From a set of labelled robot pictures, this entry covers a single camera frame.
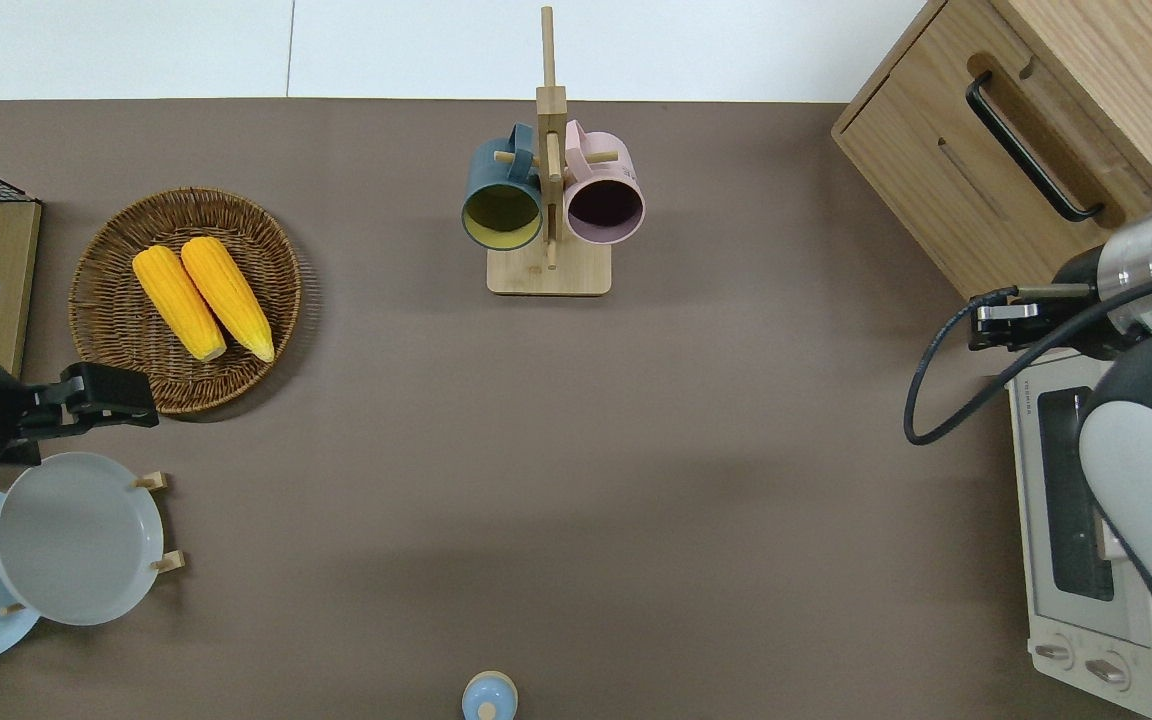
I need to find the brown table mat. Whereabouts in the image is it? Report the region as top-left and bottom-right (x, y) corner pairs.
(0, 98), (1137, 720)

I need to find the wooden plate rack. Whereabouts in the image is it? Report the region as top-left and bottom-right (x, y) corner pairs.
(0, 470), (187, 616)

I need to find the pink mug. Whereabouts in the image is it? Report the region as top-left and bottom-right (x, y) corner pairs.
(563, 120), (646, 246)

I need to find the grey plate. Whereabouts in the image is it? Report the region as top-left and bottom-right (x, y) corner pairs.
(0, 452), (165, 627)

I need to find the wooden mug rack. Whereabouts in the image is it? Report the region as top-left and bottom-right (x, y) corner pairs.
(486, 5), (613, 297)

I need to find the yellow corn cob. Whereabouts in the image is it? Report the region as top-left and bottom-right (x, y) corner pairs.
(181, 236), (276, 363)
(132, 246), (228, 363)

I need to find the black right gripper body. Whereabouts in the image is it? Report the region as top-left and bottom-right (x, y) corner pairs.
(1048, 248), (1129, 363)

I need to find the black metal drawer handle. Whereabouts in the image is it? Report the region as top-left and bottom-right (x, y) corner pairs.
(966, 72), (1105, 223)

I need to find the dark blue mug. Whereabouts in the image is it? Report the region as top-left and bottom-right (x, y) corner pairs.
(462, 122), (545, 251)

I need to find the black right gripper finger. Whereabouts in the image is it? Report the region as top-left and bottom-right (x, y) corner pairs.
(974, 302), (1049, 325)
(969, 322), (1049, 353)

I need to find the brown wicker basket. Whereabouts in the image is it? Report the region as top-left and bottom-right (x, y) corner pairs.
(69, 187), (303, 416)

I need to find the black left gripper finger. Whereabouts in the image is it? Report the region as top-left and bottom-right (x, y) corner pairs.
(40, 398), (160, 441)
(31, 362), (153, 403)

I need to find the white toaster oven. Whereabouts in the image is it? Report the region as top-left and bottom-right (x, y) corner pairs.
(1006, 350), (1152, 720)

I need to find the small blue bell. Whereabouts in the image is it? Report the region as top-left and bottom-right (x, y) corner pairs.
(462, 671), (519, 720)

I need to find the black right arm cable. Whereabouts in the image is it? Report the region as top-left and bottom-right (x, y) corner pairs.
(904, 268), (1152, 446)

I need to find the light wooden drawer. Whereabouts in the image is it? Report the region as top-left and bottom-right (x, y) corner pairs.
(886, 5), (1152, 261)

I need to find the light wooden cabinet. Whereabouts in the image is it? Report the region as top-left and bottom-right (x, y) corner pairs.
(831, 0), (1152, 301)

